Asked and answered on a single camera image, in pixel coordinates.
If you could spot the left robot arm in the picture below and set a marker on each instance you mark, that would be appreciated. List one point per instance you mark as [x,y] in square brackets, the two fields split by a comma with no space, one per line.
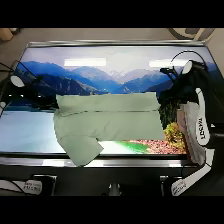
[16,81]

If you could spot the silver frame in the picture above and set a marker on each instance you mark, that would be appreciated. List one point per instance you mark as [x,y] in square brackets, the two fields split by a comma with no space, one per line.
[133,163]

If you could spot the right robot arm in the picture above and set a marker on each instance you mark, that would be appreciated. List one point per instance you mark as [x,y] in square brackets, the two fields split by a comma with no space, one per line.
[202,126]

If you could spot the pale green shirt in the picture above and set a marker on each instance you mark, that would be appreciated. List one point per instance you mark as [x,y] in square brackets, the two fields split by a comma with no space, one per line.
[110,116]

